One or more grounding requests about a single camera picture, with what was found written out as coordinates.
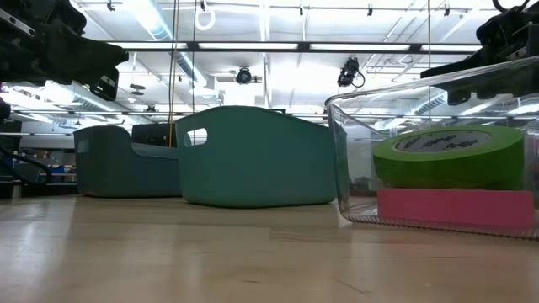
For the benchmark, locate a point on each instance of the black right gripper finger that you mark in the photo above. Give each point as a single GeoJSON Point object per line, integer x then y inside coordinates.
{"type": "Point", "coordinates": [484, 71]}

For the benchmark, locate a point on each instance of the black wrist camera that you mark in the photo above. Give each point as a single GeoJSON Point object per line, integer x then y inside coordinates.
{"type": "Point", "coordinates": [458, 97]}
{"type": "Point", "coordinates": [105, 86]}

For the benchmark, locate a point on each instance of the black monitor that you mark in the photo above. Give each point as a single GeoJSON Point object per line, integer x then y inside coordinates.
{"type": "Point", "coordinates": [151, 134]}

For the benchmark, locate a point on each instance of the dark teal plastic bin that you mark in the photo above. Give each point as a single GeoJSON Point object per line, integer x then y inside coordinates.
{"type": "Point", "coordinates": [109, 168]}

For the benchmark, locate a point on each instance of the pink tape roll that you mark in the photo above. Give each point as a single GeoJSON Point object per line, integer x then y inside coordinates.
{"type": "Point", "coordinates": [455, 209]}

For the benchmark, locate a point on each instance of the background storage shelf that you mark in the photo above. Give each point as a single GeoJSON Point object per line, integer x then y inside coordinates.
{"type": "Point", "coordinates": [61, 170]}

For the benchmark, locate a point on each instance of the silver ventilation duct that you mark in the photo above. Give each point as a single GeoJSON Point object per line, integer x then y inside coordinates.
{"type": "Point", "coordinates": [185, 63]}

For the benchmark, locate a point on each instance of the black round ceiling camera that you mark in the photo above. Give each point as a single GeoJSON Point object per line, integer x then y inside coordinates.
{"type": "Point", "coordinates": [243, 76]}

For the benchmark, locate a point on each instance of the black aluminium table frame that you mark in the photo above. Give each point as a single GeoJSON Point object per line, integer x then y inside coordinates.
{"type": "Point", "coordinates": [303, 46]}

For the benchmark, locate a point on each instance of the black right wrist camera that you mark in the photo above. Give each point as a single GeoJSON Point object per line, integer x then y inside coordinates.
{"type": "Point", "coordinates": [458, 97]}

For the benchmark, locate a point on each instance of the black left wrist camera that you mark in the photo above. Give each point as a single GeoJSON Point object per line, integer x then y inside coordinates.
{"type": "Point", "coordinates": [105, 86]}

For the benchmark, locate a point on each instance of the light teal plastic bin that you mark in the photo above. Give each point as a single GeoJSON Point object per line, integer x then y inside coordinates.
{"type": "Point", "coordinates": [252, 168]}

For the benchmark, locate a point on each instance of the clear plastic bin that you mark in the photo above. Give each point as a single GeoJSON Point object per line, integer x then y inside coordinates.
{"type": "Point", "coordinates": [341, 168]}

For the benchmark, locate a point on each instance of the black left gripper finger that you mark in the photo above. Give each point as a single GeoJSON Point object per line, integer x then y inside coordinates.
{"type": "Point", "coordinates": [84, 61]}

